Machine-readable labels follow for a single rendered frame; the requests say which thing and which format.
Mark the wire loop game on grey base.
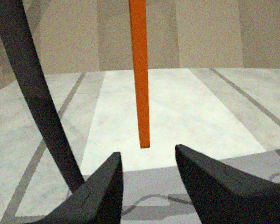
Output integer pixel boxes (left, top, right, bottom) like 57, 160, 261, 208
0, 0, 280, 224

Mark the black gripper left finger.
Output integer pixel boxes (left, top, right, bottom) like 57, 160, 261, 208
27, 152, 123, 224

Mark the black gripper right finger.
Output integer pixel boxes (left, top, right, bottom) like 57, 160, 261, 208
175, 144, 280, 224

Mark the orange handle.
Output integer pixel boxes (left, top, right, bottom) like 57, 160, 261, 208
128, 0, 151, 149

